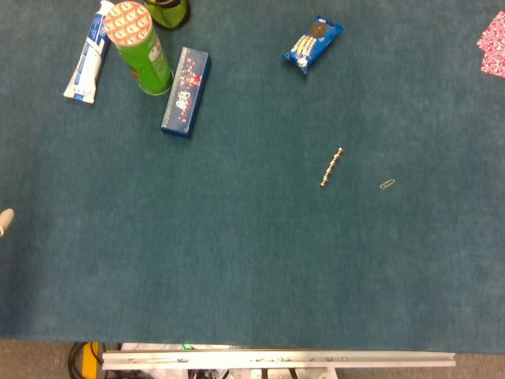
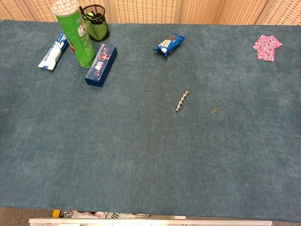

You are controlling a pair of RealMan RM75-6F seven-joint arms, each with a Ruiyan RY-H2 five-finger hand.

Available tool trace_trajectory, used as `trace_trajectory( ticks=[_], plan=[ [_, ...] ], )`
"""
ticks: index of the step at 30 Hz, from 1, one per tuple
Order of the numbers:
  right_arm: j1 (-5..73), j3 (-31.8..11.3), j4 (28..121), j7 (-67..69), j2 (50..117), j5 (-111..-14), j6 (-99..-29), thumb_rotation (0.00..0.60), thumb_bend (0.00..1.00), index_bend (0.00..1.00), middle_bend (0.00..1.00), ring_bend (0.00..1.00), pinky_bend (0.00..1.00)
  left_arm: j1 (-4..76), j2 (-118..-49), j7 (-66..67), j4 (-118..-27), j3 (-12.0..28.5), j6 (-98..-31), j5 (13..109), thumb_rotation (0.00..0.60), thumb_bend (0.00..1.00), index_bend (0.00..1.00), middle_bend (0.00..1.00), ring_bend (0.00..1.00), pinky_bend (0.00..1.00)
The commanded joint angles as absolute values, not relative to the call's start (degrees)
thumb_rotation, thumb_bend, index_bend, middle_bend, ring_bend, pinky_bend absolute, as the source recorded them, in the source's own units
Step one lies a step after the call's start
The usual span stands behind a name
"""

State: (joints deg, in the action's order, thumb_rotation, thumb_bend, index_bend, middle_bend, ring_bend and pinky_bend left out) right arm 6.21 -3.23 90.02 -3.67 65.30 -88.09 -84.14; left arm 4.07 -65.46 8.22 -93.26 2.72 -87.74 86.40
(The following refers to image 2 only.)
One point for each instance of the teal table cloth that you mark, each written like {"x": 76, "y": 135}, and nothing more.
{"x": 150, "y": 141}

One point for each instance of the gold paper clip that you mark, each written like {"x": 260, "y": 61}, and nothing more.
{"x": 215, "y": 110}

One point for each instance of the dark blue rectangular box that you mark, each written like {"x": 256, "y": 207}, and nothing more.
{"x": 101, "y": 66}

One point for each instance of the blue cookie packet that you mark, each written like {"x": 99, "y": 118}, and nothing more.
{"x": 169, "y": 43}

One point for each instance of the dark green round object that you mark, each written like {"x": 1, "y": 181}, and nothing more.
{"x": 97, "y": 26}

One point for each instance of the woven folding screen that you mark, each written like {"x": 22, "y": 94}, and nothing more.
{"x": 150, "y": 10}

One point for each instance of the green chips can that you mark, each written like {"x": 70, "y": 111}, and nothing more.
{"x": 75, "y": 33}

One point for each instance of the white blue toothpaste tube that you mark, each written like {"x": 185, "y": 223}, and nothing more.
{"x": 54, "y": 53}

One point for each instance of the pink patterned folded paper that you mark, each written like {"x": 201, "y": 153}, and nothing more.
{"x": 266, "y": 48}

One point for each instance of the yellow block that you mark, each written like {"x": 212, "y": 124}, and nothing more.
{"x": 56, "y": 213}

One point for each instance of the aluminium frame rail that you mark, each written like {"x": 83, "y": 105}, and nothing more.
{"x": 150, "y": 222}

